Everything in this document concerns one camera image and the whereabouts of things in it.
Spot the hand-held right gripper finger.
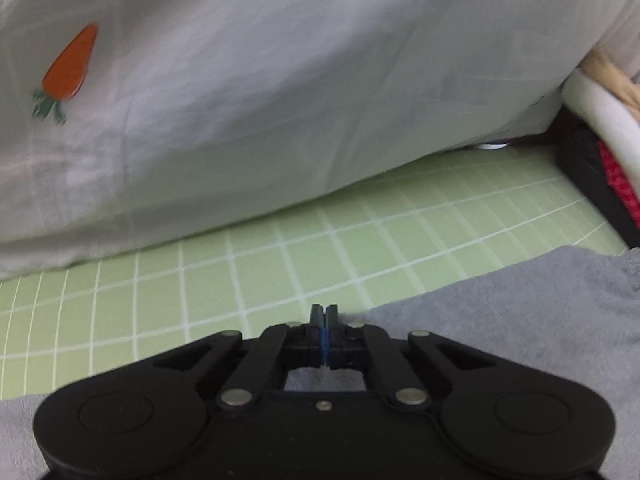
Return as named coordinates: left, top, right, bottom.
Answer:
left=150, top=305, right=326, bottom=407
left=325, top=305, right=498, bottom=407

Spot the green checked mat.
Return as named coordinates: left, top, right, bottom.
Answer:
left=0, top=145, right=629, bottom=401

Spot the grey printed quilt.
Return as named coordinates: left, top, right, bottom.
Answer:
left=0, top=0, right=640, bottom=281

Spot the black and red item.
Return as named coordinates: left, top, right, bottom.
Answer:
left=555, top=120, right=640, bottom=249

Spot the beige fluffy item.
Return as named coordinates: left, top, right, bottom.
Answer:
left=580, top=45, right=640, bottom=111

